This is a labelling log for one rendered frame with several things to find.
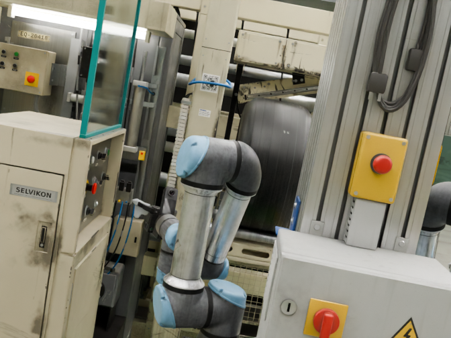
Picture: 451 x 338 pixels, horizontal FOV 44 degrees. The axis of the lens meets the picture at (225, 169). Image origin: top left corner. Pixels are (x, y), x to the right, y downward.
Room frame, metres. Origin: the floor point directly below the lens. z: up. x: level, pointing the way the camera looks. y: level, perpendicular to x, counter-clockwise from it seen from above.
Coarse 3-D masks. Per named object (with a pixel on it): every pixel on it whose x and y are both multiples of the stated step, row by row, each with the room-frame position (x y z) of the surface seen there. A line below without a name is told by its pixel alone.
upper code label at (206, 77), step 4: (204, 76) 2.39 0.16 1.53; (208, 76) 2.39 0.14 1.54; (212, 76) 2.39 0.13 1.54; (216, 76) 2.39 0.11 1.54; (204, 80) 2.39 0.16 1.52; (208, 80) 2.39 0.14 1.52; (216, 80) 2.39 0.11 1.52; (204, 84) 2.39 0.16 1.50; (208, 84) 2.39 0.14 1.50; (200, 88) 2.39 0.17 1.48; (204, 88) 2.39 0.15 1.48; (208, 88) 2.39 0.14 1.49; (212, 88) 2.39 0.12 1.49; (216, 88) 2.39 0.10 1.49; (212, 92) 2.39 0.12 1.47; (216, 92) 2.39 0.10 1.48
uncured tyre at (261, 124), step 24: (240, 120) 2.59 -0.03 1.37; (264, 120) 2.27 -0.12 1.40; (288, 120) 2.29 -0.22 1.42; (264, 144) 2.21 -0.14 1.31; (288, 144) 2.21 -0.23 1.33; (264, 168) 2.18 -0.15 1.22; (288, 168) 2.19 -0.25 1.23; (264, 192) 2.19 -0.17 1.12; (288, 192) 2.19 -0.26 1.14; (264, 216) 2.24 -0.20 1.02; (288, 216) 2.23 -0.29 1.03
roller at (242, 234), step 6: (210, 228) 2.32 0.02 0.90; (240, 228) 2.34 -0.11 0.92; (240, 234) 2.32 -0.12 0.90; (246, 234) 2.32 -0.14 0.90; (252, 234) 2.32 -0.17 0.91; (258, 234) 2.32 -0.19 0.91; (264, 234) 2.33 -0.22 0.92; (270, 234) 2.33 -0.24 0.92; (252, 240) 2.33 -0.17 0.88; (258, 240) 2.32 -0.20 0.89; (264, 240) 2.32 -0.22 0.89; (270, 240) 2.32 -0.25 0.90
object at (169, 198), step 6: (168, 186) 1.78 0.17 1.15; (168, 192) 1.77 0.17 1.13; (174, 192) 1.78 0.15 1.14; (162, 198) 1.77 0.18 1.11; (168, 198) 1.76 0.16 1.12; (174, 198) 1.77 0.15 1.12; (162, 204) 1.75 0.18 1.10; (168, 204) 1.75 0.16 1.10; (174, 204) 1.76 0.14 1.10; (162, 210) 1.73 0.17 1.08; (168, 210) 1.74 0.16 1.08; (174, 210) 1.75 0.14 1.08
